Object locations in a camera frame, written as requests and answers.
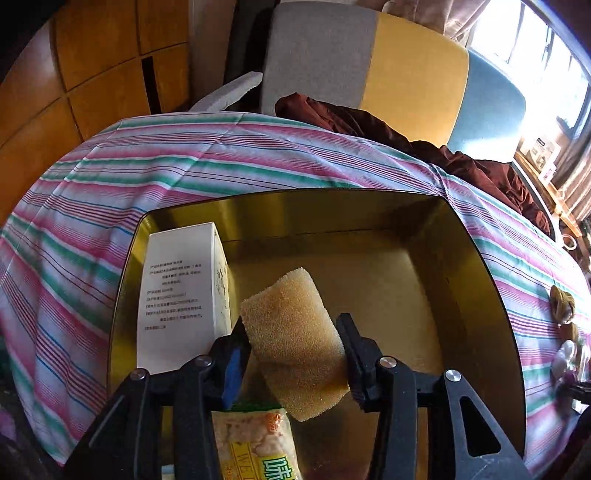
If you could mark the wooden wardrobe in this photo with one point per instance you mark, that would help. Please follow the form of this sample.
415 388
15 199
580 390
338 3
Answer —
92 69

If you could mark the striped pink green tablecloth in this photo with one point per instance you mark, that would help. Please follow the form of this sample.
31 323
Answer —
138 161

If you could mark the rice cracker packet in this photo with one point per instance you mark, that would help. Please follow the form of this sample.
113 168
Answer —
258 443

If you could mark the dark brown cloth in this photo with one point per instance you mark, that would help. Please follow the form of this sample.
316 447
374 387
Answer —
461 166

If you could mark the cream carton box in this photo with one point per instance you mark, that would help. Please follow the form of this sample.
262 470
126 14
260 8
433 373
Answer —
180 295

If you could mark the beige patterned curtain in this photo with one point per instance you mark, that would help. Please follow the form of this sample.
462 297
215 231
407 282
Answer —
434 18

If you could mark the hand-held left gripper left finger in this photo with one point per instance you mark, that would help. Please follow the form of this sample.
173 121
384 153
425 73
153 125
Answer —
235 374

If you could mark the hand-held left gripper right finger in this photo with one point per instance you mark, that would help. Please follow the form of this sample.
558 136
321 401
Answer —
358 369

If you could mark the yellow sponge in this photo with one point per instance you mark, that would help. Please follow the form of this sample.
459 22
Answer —
295 332

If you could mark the white foam piece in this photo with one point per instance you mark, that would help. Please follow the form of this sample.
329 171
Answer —
226 94

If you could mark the grey yellow blue armchair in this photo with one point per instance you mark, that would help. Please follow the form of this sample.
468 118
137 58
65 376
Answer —
406 69

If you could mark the golden metal tin box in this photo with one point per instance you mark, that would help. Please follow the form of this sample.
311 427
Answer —
392 286

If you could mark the clear plastic bag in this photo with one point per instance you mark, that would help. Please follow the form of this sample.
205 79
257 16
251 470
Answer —
563 360

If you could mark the yellow knitted sock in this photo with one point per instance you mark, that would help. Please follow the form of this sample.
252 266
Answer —
561 302

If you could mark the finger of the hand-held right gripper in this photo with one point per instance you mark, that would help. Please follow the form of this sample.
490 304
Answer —
577 391

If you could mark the white labelled box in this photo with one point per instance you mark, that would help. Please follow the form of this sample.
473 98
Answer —
540 157

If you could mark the window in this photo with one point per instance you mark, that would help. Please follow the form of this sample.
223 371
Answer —
531 41

